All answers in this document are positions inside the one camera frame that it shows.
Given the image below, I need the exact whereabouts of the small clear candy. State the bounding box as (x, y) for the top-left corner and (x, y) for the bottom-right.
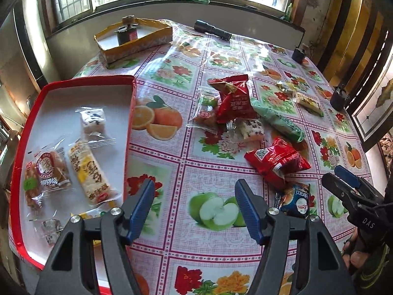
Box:
(40, 218), (63, 246)

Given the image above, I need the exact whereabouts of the small black motor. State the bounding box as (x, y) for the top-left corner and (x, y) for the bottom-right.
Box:
(292, 44), (308, 62)

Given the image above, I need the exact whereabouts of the yellow rice cracker packet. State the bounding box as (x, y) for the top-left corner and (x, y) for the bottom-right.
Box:
(293, 92), (324, 117)
(67, 140), (120, 206)

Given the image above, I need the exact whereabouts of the person's right forearm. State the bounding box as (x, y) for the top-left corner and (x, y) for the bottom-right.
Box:
(356, 243), (393, 295)

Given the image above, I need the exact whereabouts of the round logo bread packet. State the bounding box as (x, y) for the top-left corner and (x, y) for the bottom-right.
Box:
(23, 147), (74, 211)

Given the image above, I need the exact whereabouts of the red snack packet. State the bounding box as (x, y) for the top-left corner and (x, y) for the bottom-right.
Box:
(244, 138), (311, 188)
(208, 74), (258, 125)

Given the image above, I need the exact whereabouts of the green snack packet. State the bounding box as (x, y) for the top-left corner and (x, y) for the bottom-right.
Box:
(250, 98), (306, 143)

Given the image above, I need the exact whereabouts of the yellow cardboard box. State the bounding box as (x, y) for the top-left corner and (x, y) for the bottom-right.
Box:
(94, 18), (173, 65)

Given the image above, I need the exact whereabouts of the gold panelled cabinet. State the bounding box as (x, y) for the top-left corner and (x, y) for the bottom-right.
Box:
(319, 0), (393, 83)

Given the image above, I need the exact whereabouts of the person's right hand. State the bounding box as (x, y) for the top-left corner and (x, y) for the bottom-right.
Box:
(342, 230), (369, 275)

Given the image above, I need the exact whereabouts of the clear white nougat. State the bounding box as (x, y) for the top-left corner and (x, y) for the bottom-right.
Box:
(75, 106), (115, 145)

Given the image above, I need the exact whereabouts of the leaded glass door panel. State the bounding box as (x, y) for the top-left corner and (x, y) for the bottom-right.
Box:
(351, 77), (393, 143)

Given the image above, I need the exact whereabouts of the black flashlight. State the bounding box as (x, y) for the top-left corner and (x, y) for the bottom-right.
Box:
(193, 20), (232, 41)

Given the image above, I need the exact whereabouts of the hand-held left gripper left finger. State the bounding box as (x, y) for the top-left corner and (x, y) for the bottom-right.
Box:
(34, 178), (155, 295)

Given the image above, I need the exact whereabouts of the red tray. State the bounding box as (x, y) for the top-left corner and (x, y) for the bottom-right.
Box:
(9, 75), (137, 295)

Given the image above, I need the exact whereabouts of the clear orange pastry packet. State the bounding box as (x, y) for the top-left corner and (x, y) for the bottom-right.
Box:
(188, 88), (225, 134)

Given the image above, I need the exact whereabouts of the dark speckled nougat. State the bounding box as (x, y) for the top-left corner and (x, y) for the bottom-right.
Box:
(227, 118), (266, 143)

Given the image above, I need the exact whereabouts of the small gold candy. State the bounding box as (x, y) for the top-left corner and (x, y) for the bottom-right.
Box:
(275, 81), (297, 94)

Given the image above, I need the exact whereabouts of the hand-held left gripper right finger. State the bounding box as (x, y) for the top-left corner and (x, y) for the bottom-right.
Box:
(235, 178), (357, 295)

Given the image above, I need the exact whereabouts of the blue snack packet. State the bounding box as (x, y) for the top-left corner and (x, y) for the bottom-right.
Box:
(274, 183), (311, 219)

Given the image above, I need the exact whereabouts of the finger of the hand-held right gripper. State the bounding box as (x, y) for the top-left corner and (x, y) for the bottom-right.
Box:
(321, 173), (358, 210)
(334, 165), (384, 200)

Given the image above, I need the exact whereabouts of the floral fruit tablecloth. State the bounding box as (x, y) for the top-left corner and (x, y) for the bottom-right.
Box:
(72, 18), (373, 295)

